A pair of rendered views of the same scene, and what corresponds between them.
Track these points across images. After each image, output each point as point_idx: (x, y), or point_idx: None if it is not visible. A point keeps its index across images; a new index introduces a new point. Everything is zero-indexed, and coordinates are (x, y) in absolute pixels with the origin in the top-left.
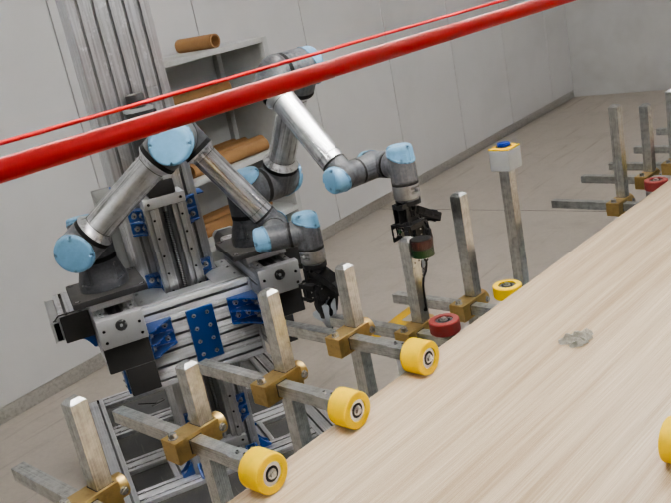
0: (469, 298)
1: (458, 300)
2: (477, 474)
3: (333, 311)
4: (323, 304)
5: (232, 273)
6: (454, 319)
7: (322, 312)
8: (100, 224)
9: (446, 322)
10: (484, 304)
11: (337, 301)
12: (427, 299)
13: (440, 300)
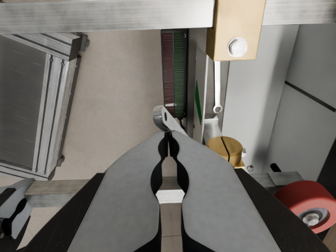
0: (250, 1)
1: (242, 50)
2: None
3: (19, 200)
4: (11, 236)
5: None
6: (334, 215)
7: (24, 228)
8: None
9: (322, 226)
10: (296, 5)
11: (1, 198)
12: (119, 30)
13: (160, 24)
